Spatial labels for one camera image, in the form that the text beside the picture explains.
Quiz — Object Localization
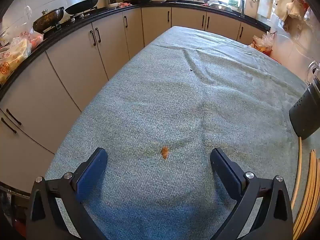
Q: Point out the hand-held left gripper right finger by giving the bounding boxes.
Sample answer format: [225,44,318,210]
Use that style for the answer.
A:
[210,147,293,240]

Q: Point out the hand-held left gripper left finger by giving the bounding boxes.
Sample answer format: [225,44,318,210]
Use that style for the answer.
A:
[26,147,108,240]

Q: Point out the pile of wooden chopsticks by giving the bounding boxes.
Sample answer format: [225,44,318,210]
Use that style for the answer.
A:
[292,149,320,240]

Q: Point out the black perforated chopstick holder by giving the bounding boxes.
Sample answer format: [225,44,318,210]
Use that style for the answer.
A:
[289,76,320,140]

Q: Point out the grey-green table cloth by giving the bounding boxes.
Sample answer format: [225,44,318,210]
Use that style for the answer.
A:
[45,26,309,240]

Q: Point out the beige kitchen base cabinets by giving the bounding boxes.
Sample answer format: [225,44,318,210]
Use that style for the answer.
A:
[0,6,270,200]

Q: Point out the plastic bag with orange contents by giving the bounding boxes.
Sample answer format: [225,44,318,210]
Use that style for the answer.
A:
[249,31,275,55]

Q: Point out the clear drinking glass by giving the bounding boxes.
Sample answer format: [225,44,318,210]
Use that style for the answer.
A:
[305,60,320,85]

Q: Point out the yellow printed food bag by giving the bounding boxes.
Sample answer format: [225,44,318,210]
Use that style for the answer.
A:
[0,37,32,85]

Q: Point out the red white plastic bag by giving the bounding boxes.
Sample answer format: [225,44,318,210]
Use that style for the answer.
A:
[24,29,45,49]

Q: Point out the gas stove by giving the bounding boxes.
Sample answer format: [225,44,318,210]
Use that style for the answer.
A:
[42,6,118,34]

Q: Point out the pan with glass lid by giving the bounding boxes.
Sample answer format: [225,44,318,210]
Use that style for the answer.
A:
[32,7,65,33]

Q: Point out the black kitchen countertop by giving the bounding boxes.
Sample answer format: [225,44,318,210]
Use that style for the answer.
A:
[0,1,272,100]

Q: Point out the clear plastic bag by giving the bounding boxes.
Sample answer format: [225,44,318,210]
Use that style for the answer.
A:
[0,5,34,45]

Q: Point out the black wok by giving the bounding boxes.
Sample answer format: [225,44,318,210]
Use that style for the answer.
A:
[64,0,112,15]

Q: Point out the round metal lid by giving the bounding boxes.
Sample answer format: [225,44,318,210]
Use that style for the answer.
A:
[209,2,233,12]

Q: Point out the white hanging cutting board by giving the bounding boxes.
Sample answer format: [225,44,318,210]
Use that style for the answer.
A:
[257,0,273,19]

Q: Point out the hanging clear plastic bags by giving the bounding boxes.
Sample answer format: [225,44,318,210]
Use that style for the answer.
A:
[274,0,313,30]

